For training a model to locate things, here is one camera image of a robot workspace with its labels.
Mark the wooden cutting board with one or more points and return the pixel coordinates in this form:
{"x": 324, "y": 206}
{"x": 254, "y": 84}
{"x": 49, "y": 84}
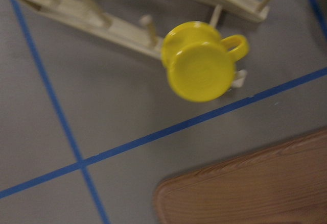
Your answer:
{"x": 285, "y": 183}

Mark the yellow mug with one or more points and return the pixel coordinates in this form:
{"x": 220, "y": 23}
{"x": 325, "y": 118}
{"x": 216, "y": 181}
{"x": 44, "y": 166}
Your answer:
{"x": 200, "y": 64}

